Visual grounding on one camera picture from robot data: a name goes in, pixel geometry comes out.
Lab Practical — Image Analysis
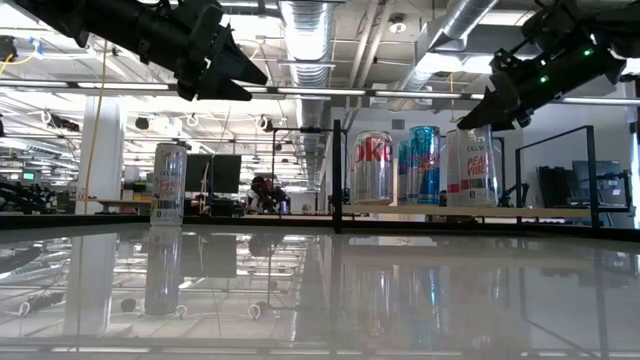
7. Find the white Celsius peach can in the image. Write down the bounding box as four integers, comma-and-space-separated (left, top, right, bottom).
459, 124, 503, 209

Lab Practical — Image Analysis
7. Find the white building column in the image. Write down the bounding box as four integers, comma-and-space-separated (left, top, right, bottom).
74, 94, 126, 216

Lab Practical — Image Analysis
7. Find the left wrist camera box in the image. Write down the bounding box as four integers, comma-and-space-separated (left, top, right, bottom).
169, 0, 224, 26

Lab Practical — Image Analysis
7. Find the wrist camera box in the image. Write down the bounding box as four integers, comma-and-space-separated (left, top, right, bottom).
169, 0, 224, 26
488, 47, 529, 76

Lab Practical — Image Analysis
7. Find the wooden shelf board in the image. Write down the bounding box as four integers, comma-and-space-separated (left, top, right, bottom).
342, 203, 594, 220

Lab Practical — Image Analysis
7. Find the silver Diet Coke can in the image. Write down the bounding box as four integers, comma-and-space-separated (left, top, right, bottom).
349, 129, 395, 206

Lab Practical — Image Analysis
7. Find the person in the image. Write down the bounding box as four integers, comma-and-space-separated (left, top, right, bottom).
247, 174, 291, 215

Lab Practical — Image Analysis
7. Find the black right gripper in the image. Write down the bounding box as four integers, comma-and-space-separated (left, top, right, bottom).
456, 34, 626, 133

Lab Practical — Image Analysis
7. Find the dark background screen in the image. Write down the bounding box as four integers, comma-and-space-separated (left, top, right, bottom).
572, 159, 632, 207
538, 165, 571, 209

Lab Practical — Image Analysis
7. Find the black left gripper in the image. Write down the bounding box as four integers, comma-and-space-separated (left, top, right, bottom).
139, 7, 270, 103

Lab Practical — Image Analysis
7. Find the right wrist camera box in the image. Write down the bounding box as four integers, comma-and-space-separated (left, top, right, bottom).
488, 47, 529, 76

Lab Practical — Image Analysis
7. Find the black monitor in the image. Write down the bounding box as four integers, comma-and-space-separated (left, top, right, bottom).
184, 153, 215, 195
212, 154, 243, 195

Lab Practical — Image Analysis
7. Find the black background stand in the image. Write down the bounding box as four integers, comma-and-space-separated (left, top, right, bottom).
259, 117, 335, 176

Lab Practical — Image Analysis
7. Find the silver ventilation duct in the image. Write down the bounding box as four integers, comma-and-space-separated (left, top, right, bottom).
399, 0, 501, 91
278, 0, 335, 191

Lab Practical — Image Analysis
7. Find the blue silver Red Bull can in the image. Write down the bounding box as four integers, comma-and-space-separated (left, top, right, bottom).
397, 138, 413, 205
408, 125, 443, 206

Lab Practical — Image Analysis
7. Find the silver dark can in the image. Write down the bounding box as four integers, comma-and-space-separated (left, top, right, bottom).
444, 129, 464, 208

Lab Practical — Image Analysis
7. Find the white Celsius tropical can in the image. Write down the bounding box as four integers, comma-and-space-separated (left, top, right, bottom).
149, 142, 189, 227

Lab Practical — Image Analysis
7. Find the black metal shelf frame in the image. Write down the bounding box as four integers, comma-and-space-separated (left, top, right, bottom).
332, 118, 599, 235

